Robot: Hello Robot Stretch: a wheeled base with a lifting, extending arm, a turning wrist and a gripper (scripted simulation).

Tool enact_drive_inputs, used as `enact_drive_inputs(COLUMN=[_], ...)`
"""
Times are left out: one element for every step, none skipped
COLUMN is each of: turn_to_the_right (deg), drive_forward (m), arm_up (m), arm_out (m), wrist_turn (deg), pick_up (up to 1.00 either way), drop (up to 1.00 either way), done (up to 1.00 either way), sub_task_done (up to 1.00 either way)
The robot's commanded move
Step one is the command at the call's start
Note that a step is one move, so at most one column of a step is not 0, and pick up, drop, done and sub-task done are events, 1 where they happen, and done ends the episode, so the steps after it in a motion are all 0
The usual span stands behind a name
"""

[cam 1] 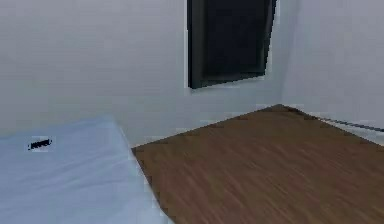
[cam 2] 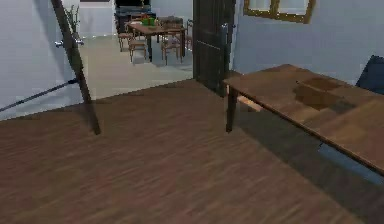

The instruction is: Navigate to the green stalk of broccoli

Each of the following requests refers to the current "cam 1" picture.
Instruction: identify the dark framed window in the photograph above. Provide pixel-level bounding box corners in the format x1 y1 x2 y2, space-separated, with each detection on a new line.
186 0 278 90

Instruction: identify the pale blue bed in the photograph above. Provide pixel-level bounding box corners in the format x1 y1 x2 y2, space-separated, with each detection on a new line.
0 115 175 224

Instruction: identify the black remote control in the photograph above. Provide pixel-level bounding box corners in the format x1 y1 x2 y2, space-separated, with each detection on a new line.
27 138 53 151

